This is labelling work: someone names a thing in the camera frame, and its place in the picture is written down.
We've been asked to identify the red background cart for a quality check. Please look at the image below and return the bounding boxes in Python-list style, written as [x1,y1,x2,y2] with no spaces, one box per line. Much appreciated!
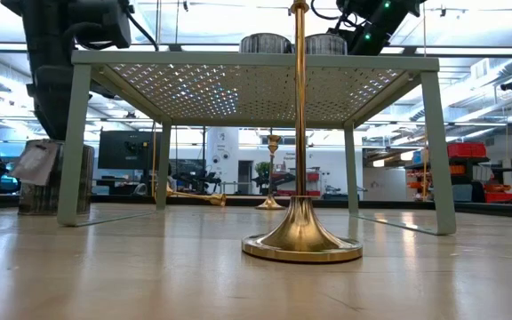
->
[271,168,322,196]

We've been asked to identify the small background plant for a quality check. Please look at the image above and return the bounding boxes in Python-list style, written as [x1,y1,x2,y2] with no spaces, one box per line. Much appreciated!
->
[254,160,275,188]

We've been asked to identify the red storage bins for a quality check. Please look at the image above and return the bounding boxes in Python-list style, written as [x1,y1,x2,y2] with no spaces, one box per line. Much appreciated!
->
[446,141,488,159]

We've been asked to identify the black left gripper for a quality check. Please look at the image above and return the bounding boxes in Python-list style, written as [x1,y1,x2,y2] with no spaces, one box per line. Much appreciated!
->
[0,0,120,141]

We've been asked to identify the short brass goblet candlestick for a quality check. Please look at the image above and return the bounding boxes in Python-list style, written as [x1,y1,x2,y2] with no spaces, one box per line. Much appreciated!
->
[254,134,287,212]

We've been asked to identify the green perforated metal shelf riser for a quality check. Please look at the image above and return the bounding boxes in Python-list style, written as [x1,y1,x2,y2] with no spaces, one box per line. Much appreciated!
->
[56,50,458,236]

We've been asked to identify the tall brass wide-base candlestick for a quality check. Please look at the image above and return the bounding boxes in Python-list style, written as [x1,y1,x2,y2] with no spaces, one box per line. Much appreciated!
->
[241,0,364,264]

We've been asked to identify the black aluminium table frame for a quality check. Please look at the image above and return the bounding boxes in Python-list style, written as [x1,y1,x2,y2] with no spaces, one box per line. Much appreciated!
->
[0,190,512,220]

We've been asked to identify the yellow vertical pole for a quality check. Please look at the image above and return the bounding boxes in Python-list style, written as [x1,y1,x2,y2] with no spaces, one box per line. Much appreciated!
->
[421,132,429,201]
[150,122,157,196]

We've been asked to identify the low red storage bin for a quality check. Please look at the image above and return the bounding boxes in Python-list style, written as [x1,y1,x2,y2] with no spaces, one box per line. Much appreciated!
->
[484,191,512,204]

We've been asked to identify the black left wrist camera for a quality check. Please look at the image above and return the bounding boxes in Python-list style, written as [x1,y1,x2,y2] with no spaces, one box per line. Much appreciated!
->
[67,0,132,50]

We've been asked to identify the black background monitor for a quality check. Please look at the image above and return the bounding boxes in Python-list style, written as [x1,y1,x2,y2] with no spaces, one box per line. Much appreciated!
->
[98,130,162,171]

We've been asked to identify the background shelving rack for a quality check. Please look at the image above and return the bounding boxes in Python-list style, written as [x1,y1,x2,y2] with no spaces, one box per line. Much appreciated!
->
[404,155,512,204]

